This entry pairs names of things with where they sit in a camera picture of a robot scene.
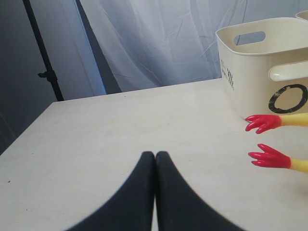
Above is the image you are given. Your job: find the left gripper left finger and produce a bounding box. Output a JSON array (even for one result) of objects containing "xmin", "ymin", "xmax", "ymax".
[{"xmin": 69, "ymin": 151, "xmax": 156, "ymax": 231}]

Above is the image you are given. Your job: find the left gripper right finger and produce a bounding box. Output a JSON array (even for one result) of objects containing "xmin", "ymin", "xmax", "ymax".
[{"xmin": 156, "ymin": 151, "xmax": 242, "ymax": 231}]

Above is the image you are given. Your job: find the yellow rubber chicken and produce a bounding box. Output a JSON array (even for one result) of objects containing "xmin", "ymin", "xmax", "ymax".
[
  {"xmin": 248, "ymin": 143, "xmax": 308, "ymax": 173},
  {"xmin": 245, "ymin": 113, "xmax": 308, "ymax": 134}
]

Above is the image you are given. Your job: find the black light stand pole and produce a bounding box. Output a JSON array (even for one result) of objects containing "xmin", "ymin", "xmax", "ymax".
[{"xmin": 22, "ymin": 0, "xmax": 64, "ymax": 102}]

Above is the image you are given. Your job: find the grey backdrop curtain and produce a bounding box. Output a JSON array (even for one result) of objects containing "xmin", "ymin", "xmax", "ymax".
[{"xmin": 0, "ymin": 0, "xmax": 308, "ymax": 151}]

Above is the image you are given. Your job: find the cream bin marked O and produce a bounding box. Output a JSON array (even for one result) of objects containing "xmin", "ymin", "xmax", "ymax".
[{"xmin": 216, "ymin": 17, "xmax": 308, "ymax": 118}]

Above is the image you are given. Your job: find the cream bin marked X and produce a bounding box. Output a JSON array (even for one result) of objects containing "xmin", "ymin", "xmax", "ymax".
[{"xmin": 295, "ymin": 10, "xmax": 308, "ymax": 21}]

